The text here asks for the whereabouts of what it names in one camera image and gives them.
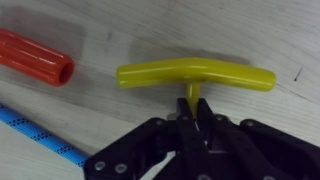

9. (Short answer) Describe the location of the yellow T-handle hex key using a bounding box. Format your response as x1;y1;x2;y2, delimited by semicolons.
115;57;277;118

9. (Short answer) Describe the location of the short blue rope piece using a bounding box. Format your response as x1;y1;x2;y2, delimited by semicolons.
0;103;90;168

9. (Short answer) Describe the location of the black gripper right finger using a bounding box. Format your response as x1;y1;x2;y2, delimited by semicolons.
196;97;320;180

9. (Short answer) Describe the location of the orange marker pen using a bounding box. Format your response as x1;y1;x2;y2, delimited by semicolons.
0;28;76;88

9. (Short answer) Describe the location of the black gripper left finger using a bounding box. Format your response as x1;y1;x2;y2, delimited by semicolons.
83;97;214;180

